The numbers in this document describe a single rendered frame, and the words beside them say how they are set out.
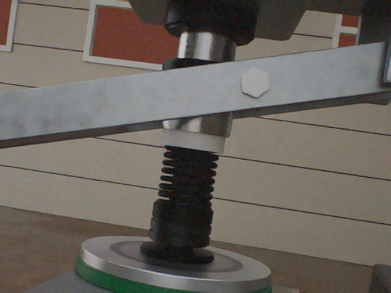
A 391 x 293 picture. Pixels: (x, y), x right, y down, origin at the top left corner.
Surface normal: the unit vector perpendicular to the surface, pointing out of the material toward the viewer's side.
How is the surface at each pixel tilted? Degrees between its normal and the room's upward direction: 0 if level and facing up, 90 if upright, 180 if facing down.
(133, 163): 90
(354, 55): 90
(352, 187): 90
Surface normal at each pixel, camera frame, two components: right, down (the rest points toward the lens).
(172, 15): -0.81, -0.09
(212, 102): -0.07, 0.04
